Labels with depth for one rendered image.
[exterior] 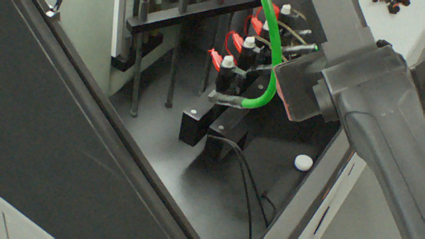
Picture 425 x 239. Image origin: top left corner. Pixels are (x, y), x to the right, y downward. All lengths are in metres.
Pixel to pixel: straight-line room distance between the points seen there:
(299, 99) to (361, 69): 0.17
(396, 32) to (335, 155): 0.48
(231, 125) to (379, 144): 0.76
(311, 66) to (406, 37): 0.94
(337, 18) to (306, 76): 0.12
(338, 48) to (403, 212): 0.23
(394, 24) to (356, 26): 1.06
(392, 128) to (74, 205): 0.70
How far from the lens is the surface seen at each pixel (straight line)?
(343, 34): 0.56
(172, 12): 1.22
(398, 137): 0.42
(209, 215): 1.20
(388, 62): 0.51
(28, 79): 0.90
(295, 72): 0.67
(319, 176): 1.17
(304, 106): 0.67
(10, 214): 1.28
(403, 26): 1.62
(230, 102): 0.97
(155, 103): 1.40
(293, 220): 1.09
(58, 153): 0.96
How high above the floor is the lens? 1.80
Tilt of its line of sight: 43 degrees down
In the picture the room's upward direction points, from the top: 11 degrees clockwise
